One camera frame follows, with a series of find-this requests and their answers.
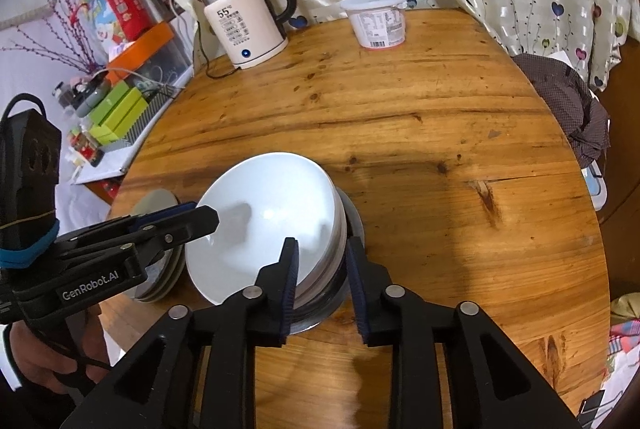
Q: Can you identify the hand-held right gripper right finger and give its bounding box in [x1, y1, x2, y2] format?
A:
[345, 239, 583, 429]

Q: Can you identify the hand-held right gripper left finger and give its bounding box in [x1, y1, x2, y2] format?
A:
[60, 236, 301, 429]

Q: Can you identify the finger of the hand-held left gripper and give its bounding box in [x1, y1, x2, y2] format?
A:
[55, 205, 221, 271]
[100, 202, 200, 232]

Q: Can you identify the small grey plate blue print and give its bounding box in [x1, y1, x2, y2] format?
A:
[132, 188, 179, 230]

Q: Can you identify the large grey plate blue print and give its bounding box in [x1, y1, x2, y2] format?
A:
[136, 209, 187, 298]

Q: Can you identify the person's left hand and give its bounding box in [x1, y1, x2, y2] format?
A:
[7, 303, 112, 406]

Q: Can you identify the red label jar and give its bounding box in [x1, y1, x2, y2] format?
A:
[67, 129, 104, 161]

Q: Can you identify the white shelf board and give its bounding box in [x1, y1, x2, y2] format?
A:
[70, 144, 132, 186]

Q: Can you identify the lime green box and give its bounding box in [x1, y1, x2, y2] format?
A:
[91, 86, 149, 145]

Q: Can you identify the grey case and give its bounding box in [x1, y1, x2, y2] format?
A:
[75, 82, 112, 118]

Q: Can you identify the clear plastic container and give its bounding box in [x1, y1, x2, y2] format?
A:
[134, 42, 196, 91]

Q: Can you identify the purple branch decoration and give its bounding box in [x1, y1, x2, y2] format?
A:
[0, 0, 110, 76]

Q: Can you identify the orange box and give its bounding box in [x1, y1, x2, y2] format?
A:
[106, 22, 176, 66]

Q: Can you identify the colourful printed package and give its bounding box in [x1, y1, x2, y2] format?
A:
[80, 0, 128, 46]

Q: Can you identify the cream electric kettle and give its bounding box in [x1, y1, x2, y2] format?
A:
[194, 0, 298, 70]

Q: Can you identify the red snack package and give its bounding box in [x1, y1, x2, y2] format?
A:
[95, 0, 154, 41]

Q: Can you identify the black binder clip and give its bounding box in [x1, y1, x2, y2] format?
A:
[580, 390, 613, 420]

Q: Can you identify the colourful cloth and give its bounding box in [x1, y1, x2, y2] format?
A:
[602, 294, 640, 391]

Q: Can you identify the white plastic tub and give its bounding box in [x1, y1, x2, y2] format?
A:
[340, 0, 409, 51]

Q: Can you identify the dark checked cloth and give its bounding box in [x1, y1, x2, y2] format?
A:
[512, 53, 612, 170]

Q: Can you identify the black kettle cable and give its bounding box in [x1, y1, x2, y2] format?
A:
[192, 22, 237, 81]

